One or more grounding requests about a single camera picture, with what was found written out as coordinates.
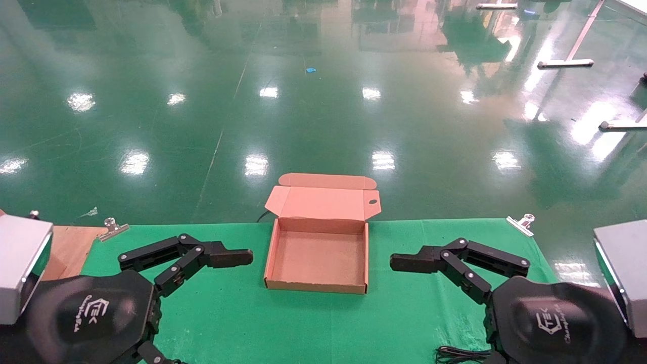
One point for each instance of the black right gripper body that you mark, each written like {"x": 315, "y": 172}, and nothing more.
{"x": 556, "y": 323}

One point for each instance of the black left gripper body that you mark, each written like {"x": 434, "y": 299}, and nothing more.
{"x": 91, "y": 323}

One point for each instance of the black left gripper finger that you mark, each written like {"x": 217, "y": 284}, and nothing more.
{"x": 151, "y": 356}
{"x": 227, "y": 255}

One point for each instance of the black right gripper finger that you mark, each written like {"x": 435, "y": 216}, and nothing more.
{"x": 494, "y": 359}
{"x": 414, "y": 260}

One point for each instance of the open brown cardboard box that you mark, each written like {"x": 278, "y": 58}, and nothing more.
{"x": 318, "y": 258}

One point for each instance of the metal binder clip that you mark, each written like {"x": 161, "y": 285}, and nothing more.
{"x": 112, "y": 230}
{"x": 520, "y": 225}

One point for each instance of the green tablecloth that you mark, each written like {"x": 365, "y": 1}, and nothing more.
{"x": 313, "y": 323}

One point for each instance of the clear plastic scrap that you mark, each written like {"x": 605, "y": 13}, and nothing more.
{"x": 91, "y": 212}

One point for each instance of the white stand foot with pole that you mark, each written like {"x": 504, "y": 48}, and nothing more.
{"x": 565, "y": 63}

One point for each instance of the short white stand foot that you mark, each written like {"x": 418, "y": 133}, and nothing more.
{"x": 497, "y": 6}

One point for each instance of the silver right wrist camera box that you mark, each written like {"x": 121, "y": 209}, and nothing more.
{"x": 624, "y": 273}

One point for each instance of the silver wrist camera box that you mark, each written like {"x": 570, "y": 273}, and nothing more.
{"x": 22, "y": 268}
{"x": 624, "y": 273}

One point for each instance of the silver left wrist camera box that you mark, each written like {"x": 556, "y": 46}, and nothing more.
{"x": 22, "y": 268}

